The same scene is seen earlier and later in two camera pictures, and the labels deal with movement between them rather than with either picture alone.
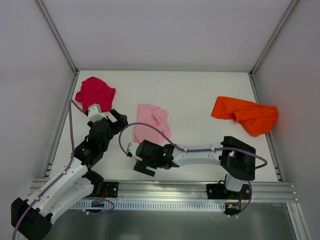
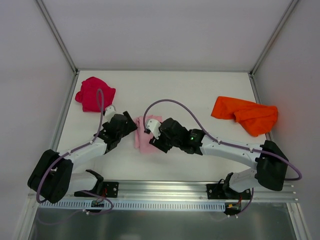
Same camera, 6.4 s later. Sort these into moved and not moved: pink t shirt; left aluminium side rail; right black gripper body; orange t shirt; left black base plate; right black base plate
Moved: pink t shirt; right black gripper body
Not moved: orange t shirt; left black base plate; right black base plate; left aluminium side rail
